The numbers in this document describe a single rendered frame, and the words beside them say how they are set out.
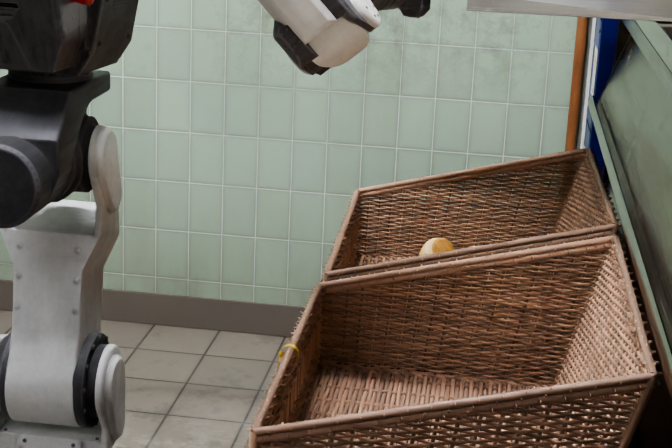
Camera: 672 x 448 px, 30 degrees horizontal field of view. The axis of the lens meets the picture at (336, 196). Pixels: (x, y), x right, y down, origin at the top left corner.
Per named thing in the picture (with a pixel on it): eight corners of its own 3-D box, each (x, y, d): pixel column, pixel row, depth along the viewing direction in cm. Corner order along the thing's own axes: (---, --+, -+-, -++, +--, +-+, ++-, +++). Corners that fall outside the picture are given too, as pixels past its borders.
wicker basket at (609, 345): (605, 395, 203) (623, 231, 195) (640, 590, 149) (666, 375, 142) (309, 366, 209) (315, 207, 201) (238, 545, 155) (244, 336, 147)
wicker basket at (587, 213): (581, 274, 261) (594, 145, 253) (607, 385, 207) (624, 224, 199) (349, 256, 265) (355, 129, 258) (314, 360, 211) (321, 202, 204)
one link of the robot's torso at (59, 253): (96, 446, 184) (94, 137, 172) (-19, 434, 186) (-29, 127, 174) (125, 403, 199) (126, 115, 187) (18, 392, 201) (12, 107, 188)
